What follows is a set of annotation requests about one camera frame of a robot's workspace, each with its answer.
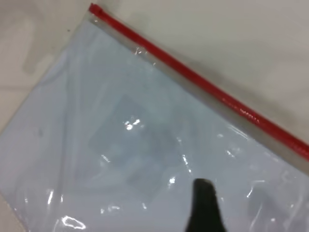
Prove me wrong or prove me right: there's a red zipper slider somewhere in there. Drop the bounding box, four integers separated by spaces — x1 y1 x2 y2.
88 2 105 15

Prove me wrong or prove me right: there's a clear plastic zip bag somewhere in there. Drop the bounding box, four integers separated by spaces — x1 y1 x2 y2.
0 2 309 232

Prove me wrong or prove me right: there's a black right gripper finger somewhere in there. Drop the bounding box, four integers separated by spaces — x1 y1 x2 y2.
184 178 229 232

